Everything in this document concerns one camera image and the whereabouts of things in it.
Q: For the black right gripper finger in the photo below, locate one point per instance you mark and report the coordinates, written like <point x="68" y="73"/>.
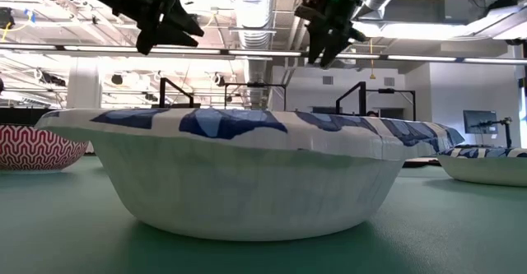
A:
<point x="334" y="49"/>
<point x="317" y="45"/>

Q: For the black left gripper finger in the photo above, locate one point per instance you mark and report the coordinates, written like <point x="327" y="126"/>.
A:
<point x="185" y="21"/>
<point x="175" y="38"/>

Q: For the blue white paper bowl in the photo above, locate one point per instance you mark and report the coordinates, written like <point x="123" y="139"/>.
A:
<point x="255" y="191"/>
<point x="486" y="171"/>

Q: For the red white patterned bowl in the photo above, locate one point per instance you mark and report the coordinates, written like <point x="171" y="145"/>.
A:
<point x="33" y="148"/>

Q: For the black background robot arm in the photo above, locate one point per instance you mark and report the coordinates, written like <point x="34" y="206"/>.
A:
<point x="507" y="132"/>

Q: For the long ceiling light strip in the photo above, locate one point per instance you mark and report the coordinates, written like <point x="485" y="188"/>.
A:
<point x="263" y="53"/>

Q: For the person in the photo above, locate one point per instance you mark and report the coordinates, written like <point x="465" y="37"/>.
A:
<point x="372" y="113"/>

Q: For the white room column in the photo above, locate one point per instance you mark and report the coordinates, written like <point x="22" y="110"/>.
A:
<point x="84" y="84"/>

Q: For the black low partition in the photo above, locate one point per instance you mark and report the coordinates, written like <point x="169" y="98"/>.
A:
<point x="20" y="116"/>

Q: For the dark computer monitor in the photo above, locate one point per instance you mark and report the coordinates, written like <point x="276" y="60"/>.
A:
<point x="479" y="122"/>

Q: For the green table mat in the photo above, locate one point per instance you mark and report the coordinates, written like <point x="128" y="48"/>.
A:
<point x="62" y="233"/>

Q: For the grey wall vent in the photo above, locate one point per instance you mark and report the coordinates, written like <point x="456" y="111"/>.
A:
<point x="327" y="80"/>
<point x="389" y="81"/>

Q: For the black metal station frame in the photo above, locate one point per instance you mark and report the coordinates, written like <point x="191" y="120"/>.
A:
<point x="387" y="90"/>
<point x="255" y="85"/>

